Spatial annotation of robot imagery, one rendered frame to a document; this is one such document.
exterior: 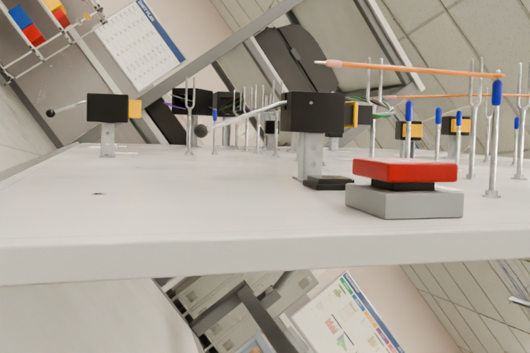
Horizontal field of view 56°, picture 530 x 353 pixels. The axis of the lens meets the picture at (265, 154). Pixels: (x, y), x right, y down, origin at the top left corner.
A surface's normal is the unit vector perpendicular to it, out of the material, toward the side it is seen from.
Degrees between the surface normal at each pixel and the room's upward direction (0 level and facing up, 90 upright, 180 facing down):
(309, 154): 93
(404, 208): 90
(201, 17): 90
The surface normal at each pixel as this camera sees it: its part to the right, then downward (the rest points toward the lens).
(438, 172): 0.28, 0.06
